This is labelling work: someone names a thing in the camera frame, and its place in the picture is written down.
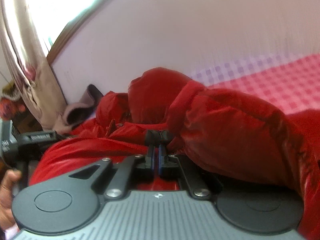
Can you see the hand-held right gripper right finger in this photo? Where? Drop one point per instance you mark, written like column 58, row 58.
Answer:
column 162, row 160

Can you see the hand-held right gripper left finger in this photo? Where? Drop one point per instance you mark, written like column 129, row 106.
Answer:
column 152, row 160

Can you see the red puffer jacket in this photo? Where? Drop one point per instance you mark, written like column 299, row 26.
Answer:
column 225, row 120

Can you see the person's left hand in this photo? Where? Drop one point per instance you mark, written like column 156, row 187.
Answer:
column 7, row 200

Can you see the floral quilt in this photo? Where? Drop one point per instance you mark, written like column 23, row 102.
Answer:
column 7, row 107

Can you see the brown garment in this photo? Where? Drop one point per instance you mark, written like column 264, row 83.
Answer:
column 75, row 115

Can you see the beige floral curtain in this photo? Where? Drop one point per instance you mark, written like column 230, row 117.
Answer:
column 25, row 75

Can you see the pink checked bed sheet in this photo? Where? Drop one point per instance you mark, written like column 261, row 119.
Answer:
column 275, row 85

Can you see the brown wooden window frame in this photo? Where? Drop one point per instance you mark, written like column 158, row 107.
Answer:
column 65, row 42

